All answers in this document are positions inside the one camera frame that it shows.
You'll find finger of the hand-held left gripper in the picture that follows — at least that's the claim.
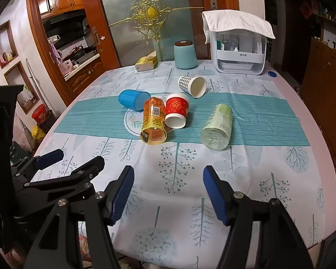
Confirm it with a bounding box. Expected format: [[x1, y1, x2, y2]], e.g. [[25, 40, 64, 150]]
[[15, 155, 105, 202], [10, 149, 64, 180]]

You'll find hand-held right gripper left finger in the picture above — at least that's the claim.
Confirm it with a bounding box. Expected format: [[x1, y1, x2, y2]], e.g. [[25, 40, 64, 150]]
[[24, 165, 135, 269]]

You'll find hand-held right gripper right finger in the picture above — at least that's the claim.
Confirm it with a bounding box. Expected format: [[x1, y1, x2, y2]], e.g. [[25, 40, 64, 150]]
[[203, 166, 315, 269]]

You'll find pale green clear cup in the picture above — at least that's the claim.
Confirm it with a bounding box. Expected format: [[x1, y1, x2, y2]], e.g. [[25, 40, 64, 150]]
[[200, 104, 233, 150]]

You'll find blue plastic cup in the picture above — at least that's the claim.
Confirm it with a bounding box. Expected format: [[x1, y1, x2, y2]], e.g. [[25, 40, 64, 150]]
[[118, 89, 151, 112]]

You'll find orange clear plastic cup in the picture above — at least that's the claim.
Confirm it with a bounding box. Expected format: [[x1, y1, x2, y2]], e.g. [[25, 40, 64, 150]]
[[140, 97, 168, 145]]

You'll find red paper cup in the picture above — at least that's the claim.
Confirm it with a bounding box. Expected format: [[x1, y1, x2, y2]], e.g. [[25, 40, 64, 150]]
[[165, 92, 191, 129]]

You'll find grey checked paper cup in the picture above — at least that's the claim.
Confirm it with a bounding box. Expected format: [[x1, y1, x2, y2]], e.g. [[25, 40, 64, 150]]
[[178, 75, 207, 99]]

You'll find yellow bag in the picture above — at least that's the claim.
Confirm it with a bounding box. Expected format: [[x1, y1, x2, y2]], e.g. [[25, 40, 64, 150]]
[[31, 126, 46, 140]]

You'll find red bucket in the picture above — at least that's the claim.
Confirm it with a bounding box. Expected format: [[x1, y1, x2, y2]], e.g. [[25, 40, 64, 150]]
[[32, 104, 47, 124]]

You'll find tree print tablecloth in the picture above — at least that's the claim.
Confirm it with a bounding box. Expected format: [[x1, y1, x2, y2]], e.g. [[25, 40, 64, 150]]
[[34, 60, 329, 269]]

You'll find white patterned plate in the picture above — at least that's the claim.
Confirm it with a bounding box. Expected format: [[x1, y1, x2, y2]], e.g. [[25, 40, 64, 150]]
[[124, 109, 174, 138]]

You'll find wooden kitchen base cabinet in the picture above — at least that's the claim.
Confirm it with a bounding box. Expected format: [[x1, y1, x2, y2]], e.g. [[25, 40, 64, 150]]
[[65, 60, 105, 99]]

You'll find purple hanging towel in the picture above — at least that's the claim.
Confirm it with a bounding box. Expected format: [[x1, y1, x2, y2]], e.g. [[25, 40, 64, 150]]
[[50, 43, 62, 65]]

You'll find yellow tissue box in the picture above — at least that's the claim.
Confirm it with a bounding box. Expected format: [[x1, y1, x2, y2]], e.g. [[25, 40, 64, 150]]
[[134, 52, 158, 73]]

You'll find black range hood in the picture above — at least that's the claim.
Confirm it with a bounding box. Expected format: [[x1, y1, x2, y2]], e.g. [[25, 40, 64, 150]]
[[43, 9, 87, 25]]

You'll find glass door with gold ornament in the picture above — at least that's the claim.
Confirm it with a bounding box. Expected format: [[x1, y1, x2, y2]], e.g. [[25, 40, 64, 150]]
[[97, 0, 205, 68]]

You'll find white plastic storage organizer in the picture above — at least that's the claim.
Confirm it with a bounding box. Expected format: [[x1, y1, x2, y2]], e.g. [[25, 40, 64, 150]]
[[210, 29, 267, 76]]

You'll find teal canister with brown lid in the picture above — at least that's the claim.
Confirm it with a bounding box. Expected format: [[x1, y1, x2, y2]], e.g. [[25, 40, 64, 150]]
[[174, 41, 198, 70]]

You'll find wooden side cabinet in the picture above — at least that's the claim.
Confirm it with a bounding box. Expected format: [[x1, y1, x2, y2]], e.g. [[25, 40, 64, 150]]
[[300, 37, 336, 164]]

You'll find white cloth cover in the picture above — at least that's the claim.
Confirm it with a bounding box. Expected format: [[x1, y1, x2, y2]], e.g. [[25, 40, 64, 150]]
[[202, 10, 276, 44]]

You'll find large wall niche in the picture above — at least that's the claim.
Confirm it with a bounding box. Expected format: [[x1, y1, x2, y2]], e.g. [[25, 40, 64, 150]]
[[4, 61, 40, 115]]

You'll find small wall niche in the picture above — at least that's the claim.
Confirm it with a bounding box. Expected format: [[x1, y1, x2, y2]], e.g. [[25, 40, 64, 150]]
[[0, 20, 19, 69]]

